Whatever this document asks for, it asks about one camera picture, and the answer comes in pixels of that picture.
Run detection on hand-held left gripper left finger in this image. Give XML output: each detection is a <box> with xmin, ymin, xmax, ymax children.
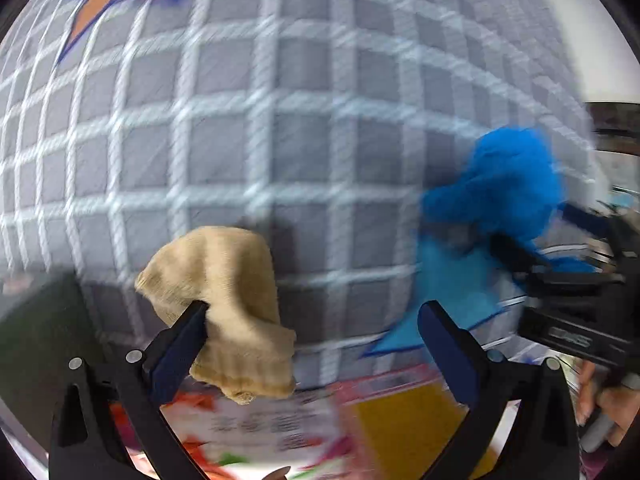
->
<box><xmin>48</xmin><ymin>301</ymin><xmax>216</xmax><ymax>480</ymax></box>

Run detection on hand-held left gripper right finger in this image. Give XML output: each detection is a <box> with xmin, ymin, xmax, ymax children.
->
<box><xmin>417</xmin><ymin>300</ymin><xmax>581</xmax><ymax>480</ymax></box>

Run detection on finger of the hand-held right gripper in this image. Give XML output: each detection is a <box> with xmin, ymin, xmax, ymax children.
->
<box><xmin>560</xmin><ymin>202</ymin><xmax>618</xmax><ymax>235</ymax></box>
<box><xmin>490</xmin><ymin>232</ymin><xmax>551</xmax><ymax>283</ymax></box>

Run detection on blue fluffy cloth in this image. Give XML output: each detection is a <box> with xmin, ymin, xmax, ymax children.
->
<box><xmin>422</xmin><ymin>127</ymin><xmax>598</xmax><ymax>276</ymax></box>

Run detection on beige sock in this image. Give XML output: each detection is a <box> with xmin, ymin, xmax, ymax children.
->
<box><xmin>135</xmin><ymin>226</ymin><xmax>298</xmax><ymax>403</ymax></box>

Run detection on white storage box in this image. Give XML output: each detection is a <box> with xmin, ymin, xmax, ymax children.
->
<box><xmin>0</xmin><ymin>275</ymin><xmax>121</xmax><ymax>436</ymax></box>

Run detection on person's right hand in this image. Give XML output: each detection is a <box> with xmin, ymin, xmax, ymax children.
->
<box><xmin>575</xmin><ymin>360</ymin><xmax>637</xmax><ymax>448</ymax></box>

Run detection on grey checked star blanket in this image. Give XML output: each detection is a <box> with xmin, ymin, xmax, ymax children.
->
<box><xmin>0</xmin><ymin>0</ymin><xmax>601</xmax><ymax>392</ymax></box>

